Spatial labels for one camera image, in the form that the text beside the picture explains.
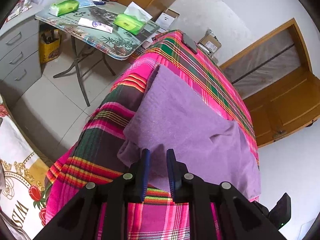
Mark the black smartphone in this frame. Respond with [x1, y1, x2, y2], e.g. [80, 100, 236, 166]
[182, 33, 197, 55]

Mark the patterned side table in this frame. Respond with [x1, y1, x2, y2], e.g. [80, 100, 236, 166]
[35, 2, 160, 107]

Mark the green tissue pack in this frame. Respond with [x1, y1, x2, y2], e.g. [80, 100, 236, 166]
[113, 2, 152, 35]
[48, 0, 79, 17]

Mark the wooden door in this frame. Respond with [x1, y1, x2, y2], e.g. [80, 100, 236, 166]
[242, 67, 320, 149]

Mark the yellow floor box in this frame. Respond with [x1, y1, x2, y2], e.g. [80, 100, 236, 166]
[39, 27, 61, 64]

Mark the white tube package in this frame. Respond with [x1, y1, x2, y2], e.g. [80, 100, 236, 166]
[78, 17, 113, 33]

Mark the floral printed quilt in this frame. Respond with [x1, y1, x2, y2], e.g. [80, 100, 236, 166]
[1, 98, 49, 239]

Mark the pink plaid bed sheet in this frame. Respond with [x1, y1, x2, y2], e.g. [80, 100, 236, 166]
[40, 30, 261, 239]

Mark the grey drawer cabinet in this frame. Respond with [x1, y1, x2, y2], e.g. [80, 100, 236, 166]
[0, 2, 51, 106]

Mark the white cardboard box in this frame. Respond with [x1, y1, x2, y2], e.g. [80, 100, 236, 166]
[155, 8, 180, 33]

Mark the purple fleece garment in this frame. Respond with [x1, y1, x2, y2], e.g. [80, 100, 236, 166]
[117, 65, 261, 199]

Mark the grey door curtain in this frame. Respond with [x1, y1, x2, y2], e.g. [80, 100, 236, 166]
[223, 29, 300, 99]

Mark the brown cardboard box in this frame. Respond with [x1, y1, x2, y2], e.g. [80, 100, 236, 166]
[199, 29, 222, 54]

